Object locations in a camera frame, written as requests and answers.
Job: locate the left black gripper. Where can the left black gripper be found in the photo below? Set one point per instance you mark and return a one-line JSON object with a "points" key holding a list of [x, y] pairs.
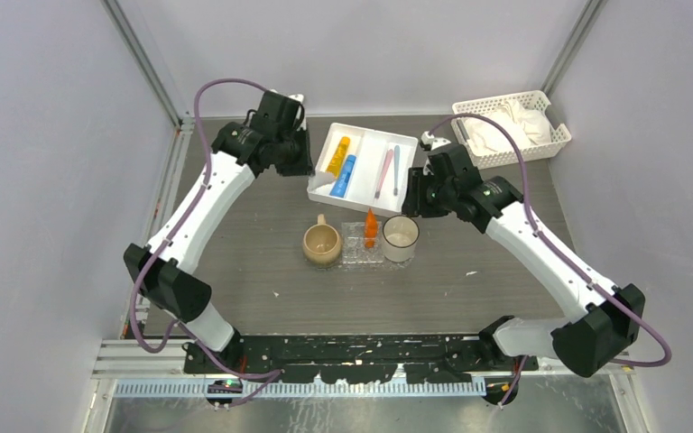
{"points": [[305, 167]]}

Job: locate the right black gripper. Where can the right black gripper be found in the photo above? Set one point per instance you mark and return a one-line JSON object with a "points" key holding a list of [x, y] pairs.
{"points": [[413, 204]]}

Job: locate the white ribbed mug black rim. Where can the white ribbed mug black rim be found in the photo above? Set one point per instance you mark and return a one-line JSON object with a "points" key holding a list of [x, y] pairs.
{"points": [[400, 235]]}

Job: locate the orange toothpaste tube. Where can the orange toothpaste tube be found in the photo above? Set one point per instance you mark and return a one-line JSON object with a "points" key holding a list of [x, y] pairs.
{"points": [[370, 229]]}

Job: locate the white plastic bin tray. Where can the white plastic bin tray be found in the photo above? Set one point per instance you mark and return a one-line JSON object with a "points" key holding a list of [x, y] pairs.
{"points": [[369, 146]]}

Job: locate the white toothpaste tube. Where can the white toothpaste tube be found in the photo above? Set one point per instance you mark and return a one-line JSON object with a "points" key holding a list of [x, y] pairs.
{"points": [[321, 179]]}

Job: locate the yellow toothpaste tube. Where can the yellow toothpaste tube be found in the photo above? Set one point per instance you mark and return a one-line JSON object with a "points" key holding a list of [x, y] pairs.
{"points": [[339, 155]]}

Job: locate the blue toothpaste tube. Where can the blue toothpaste tube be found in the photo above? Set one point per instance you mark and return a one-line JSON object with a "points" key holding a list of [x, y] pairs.
{"points": [[340, 187]]}

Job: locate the clear rectangular holder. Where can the clear rectangular holder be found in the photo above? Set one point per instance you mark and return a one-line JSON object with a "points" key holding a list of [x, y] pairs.
{"points": [[354, 254]]}

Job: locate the tan ceramic mug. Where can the tan ceramic mug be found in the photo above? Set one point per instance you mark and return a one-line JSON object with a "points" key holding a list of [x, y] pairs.
{"points": [[322, 244]]}

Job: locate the clear oval glass tray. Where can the clear oval glass tray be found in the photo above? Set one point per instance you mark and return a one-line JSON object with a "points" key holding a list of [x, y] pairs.
{"points": [[388, 265]]}

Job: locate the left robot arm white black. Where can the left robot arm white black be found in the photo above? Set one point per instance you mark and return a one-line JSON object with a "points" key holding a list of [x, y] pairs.
{"points": [[163, 269]]}

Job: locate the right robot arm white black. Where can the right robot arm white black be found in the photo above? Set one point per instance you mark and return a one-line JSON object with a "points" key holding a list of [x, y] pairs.
{"points": [[598, 316]]}

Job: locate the pink toothbrush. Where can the pink toothbrush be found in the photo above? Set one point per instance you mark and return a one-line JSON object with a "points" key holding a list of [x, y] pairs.
{"points": [[387, 162]]}

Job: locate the white cloth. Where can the white cloth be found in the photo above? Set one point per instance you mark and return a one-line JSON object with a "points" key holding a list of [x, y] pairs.
{"points": [[527, 127]]}

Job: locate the white perforated basket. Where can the white perforated basket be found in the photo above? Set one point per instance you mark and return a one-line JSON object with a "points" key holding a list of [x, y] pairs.
{"points": [[535, 99]]}

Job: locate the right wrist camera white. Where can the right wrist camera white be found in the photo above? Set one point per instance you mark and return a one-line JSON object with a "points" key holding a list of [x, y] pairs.
{"points": [[429, 142]]}

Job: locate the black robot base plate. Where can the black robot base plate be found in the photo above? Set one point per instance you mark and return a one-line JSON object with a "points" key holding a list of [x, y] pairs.
{"points": [[364, 360]]}

